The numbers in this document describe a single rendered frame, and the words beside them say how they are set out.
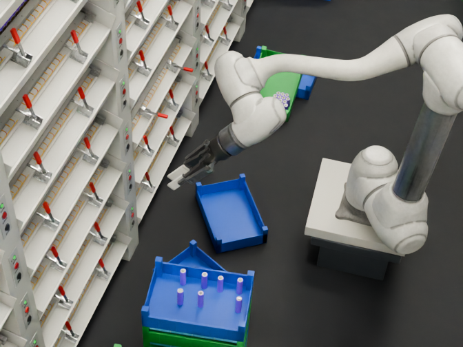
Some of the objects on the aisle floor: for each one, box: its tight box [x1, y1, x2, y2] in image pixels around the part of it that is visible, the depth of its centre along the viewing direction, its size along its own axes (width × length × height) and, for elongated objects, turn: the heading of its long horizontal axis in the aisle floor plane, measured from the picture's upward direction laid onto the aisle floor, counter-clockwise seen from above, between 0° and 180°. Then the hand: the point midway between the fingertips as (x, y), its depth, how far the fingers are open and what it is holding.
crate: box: [196, 174, 268, 253], centre depth 322 cm, size 30×20×8 cm
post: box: [88, 0, 138, 261], centre depth 252 cm, size 20×9×170 cm, turn 70°
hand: (178, 177), depth 260 cm, fingers open, 3 cm apart
